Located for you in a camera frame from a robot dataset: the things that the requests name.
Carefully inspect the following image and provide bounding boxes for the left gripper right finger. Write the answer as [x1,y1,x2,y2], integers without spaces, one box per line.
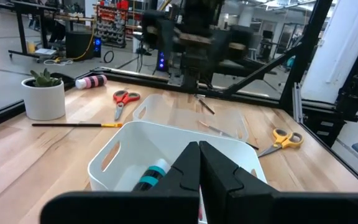
[199,140,276,224]

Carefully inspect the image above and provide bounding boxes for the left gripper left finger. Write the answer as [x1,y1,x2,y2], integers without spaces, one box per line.
[152,141,201,195]

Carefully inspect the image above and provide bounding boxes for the teal black striped paint bottle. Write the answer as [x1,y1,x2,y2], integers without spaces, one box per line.
[132,158,170,192]

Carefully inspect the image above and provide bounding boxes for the thin dark paintbrush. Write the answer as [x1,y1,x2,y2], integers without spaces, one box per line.
[198,120,260,151]

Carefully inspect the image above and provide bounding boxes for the white plastic bin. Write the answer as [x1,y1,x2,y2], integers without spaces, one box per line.
[87,120,269,224]

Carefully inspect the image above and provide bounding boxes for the frosted translucent plastic bin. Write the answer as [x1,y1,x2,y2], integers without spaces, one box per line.
[132,93,250,144]

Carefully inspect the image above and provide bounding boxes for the brown paintbrush silver ferrule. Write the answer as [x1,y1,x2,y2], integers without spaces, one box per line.
[194,94,216,115]

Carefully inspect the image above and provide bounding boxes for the yellow-handled scissors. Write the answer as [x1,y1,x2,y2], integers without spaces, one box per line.
[257,128,304,158]

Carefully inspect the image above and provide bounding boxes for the red-handled scissors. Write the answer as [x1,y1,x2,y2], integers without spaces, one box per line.
[112,90,141,121]

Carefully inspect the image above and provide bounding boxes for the black paintbrush yellow ferrule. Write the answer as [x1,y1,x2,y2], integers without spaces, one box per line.
[31,122,124,129]

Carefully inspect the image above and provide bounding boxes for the pink black striped paint bottle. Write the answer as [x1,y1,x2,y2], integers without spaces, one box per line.
[75,74,108,90]

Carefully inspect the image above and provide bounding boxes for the computer tower blue lights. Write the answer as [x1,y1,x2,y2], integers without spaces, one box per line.
[155,49,169,73]

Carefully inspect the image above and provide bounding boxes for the succulent in white pot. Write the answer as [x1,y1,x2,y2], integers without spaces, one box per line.
[21,68,67,121]

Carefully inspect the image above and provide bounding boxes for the shelf with red bins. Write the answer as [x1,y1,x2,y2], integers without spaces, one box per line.
[95,1,142,48]

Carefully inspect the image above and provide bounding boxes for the black computer tower blue light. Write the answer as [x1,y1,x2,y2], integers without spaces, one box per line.
[65,30,103,60]

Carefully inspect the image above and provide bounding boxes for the white paper stack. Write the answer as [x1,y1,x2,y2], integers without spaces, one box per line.
[34,48,57,56]

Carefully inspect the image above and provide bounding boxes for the black desk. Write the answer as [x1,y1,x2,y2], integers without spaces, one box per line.
[7,0,96,60]

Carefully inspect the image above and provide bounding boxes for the silver aluminium rail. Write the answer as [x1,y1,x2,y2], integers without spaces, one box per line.
[292,82,305,124]

